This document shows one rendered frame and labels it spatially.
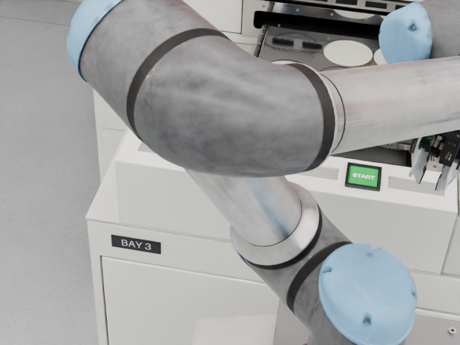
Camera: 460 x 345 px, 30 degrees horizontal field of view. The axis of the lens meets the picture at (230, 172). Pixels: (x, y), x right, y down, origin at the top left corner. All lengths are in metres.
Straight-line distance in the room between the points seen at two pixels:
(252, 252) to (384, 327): 0.18
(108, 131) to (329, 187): 0.95
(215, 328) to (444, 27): 0.59
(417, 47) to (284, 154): 0.34
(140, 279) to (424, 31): 0.79
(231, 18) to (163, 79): 1.25
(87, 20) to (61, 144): 2.24
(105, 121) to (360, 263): 1.26
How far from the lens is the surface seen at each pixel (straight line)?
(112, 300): 1.65
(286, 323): 1.26
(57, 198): 2.79
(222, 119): 0.68
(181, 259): 1.52
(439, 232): 1.40
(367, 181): 1.39
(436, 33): 1.01
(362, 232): 1.41
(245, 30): 1.93
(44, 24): 3.68
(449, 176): 1.25
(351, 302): 0.99
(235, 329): 1.33
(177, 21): 0.74
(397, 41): 1.02
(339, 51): 1.81
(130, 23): 0.75
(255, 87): 0.69
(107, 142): 2.23
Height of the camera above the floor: 1.85
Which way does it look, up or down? 40 degrees down
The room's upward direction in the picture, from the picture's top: 3 degrees clockwise
